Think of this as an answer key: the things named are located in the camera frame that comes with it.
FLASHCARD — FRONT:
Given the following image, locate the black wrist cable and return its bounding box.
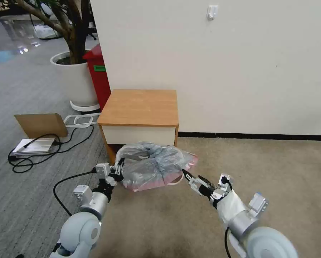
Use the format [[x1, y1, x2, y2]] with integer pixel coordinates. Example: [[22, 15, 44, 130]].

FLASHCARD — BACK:
[[224, 227, 232, 258], [53, 168, 99, 217]]

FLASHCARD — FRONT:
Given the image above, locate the white wrist wrap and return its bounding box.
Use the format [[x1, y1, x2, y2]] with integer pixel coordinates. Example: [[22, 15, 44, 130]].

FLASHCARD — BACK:
[[217, 188, 248, 225]]

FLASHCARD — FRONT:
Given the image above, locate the white wall hook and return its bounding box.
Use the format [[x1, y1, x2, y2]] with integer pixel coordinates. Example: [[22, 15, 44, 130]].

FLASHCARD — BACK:
[[207, 5, 218, 21]]

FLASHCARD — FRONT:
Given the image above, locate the silver metal box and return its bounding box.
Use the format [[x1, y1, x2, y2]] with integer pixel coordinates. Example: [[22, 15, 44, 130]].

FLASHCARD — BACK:
[[11, 138, 56, 156]]

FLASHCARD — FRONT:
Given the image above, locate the indoor tree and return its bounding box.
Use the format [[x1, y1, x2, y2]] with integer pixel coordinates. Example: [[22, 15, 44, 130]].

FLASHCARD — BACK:
[[15, 0, 92, 65]]

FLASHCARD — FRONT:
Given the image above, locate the translucent grey garbage bag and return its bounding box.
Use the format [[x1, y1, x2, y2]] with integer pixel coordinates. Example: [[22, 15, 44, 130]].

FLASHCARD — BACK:
[[115, 141, 200, 193]]

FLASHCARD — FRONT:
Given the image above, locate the black floor cable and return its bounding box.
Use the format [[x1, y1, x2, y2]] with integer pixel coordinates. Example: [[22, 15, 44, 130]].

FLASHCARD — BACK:
[[8, 125, 94, 174]]

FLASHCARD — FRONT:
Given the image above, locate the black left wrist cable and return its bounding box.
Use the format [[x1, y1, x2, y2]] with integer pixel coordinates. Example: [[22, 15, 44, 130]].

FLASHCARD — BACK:
[[53, 168, 99, 217]]

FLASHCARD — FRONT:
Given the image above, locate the black office chair base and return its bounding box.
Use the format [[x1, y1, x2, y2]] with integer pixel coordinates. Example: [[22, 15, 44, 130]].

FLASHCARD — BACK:
[[86, 23, 98, 41]]

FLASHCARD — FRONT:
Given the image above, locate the wooden bedside table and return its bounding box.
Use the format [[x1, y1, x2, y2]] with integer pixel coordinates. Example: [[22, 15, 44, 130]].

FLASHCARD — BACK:
[[97, 89, 179, 164]]

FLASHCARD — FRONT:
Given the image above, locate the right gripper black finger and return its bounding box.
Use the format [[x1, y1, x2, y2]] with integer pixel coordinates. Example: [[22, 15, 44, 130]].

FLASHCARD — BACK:
[[198, 175, 218, 188], [181, 168, 204, 193]]

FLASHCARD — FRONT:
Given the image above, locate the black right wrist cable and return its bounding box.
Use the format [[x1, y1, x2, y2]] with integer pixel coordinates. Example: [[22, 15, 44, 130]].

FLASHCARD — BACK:
[[224, 227, 232, 258]]

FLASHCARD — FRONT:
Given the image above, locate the white wire frame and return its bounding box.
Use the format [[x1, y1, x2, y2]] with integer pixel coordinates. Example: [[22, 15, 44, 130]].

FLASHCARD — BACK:
[[63, 114, 99, 127]]

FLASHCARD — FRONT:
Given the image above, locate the black baseboard strip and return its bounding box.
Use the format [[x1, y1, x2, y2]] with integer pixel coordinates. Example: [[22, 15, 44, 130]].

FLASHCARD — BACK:
[[177, 132, 321, 141]]

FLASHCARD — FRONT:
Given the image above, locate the brown cardboard sheet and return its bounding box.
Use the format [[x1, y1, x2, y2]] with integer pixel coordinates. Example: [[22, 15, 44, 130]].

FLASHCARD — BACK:
[[14, 113, 69, 139]]

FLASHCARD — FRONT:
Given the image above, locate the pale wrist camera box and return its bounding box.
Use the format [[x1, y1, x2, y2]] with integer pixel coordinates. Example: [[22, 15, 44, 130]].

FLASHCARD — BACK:
[[218, 173, 234, 193], [95, 163, 110, 178]]

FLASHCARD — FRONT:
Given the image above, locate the red bin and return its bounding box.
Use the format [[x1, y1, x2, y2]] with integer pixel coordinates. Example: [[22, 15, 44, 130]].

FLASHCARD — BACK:
[[82, 44, 112, 112]]

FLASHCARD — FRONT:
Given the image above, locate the white round planter pot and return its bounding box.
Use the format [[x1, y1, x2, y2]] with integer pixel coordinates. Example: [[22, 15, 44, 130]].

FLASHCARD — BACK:
[[50, 51, 101, 112]]

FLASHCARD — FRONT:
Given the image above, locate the pink trash can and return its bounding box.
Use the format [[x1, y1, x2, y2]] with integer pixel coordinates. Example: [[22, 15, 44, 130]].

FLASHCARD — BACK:
[[122, 152, 200, 193]]

